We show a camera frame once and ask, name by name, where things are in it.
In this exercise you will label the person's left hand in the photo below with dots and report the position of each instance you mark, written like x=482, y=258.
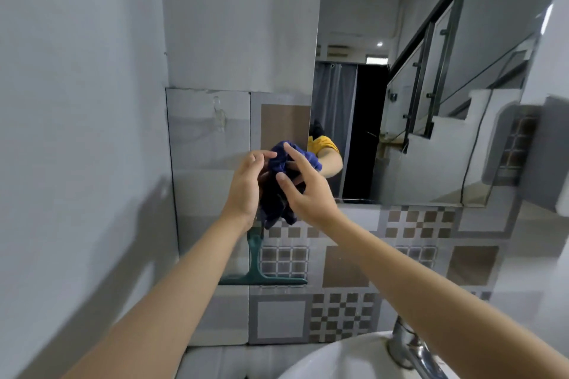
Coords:
x=244, y=187

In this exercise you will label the person's right hand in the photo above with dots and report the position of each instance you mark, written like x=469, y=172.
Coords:
x=315, y=201

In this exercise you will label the blue plaid cloth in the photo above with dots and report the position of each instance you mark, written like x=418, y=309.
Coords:
x=273, y=201

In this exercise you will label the teal squeegee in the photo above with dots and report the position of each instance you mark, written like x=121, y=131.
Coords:
x=255, y=259

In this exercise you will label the frameless wall mirror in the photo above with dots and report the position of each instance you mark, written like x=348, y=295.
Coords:
x=364, y=1

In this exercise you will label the person's left forearm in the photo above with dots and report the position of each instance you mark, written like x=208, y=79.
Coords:
x=169, y=303

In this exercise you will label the person's right forearm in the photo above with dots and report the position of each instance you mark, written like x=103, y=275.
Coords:
x=444, y=303

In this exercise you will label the white paper towel dispenser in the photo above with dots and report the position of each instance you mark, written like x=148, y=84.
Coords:
x=547, y=156

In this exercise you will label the white ceramic sink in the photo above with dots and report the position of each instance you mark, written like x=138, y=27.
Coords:
x=346, y=361

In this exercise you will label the chrome faucet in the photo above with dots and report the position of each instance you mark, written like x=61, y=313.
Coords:
x=406, y=347

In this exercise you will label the clear wall hook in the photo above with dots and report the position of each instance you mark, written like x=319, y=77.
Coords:
x=219, y=114

